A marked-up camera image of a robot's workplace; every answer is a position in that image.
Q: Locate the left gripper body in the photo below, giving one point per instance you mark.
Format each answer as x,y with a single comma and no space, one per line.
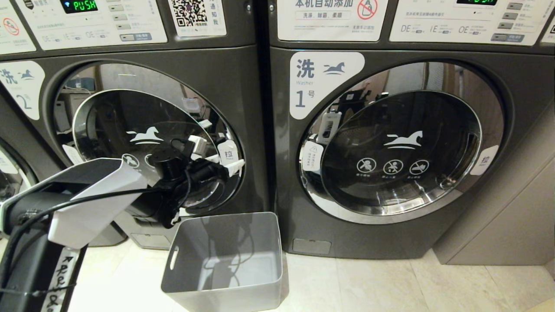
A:
208,173

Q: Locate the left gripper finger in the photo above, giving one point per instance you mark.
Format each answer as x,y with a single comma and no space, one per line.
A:
234,167
212,158

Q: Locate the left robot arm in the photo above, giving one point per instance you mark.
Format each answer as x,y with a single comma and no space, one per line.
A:
86,216

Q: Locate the dark grey washing machine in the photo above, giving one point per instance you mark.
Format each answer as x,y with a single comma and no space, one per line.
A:
433,242
26,143
234,78

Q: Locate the round glass washing machine door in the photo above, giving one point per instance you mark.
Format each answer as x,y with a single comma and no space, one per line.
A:
403,190
130,112

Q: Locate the grey laundry basket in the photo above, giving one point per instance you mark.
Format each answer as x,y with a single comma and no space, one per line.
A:
225,299

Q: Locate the grey filter flap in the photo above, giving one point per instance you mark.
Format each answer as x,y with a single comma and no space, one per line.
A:
312,246
145,241

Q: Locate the white washer number sticker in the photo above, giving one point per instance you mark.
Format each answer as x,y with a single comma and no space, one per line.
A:
30,104
303,104

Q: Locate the white code sticker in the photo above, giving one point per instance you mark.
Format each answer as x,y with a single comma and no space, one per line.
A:
197,24

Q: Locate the white notice sticker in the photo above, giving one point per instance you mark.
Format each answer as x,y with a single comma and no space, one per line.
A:
321,28

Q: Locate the white control panel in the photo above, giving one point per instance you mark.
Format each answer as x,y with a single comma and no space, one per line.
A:
52,26
433,21

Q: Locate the grey cabinet panel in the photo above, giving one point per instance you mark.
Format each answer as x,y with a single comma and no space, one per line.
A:
498,216

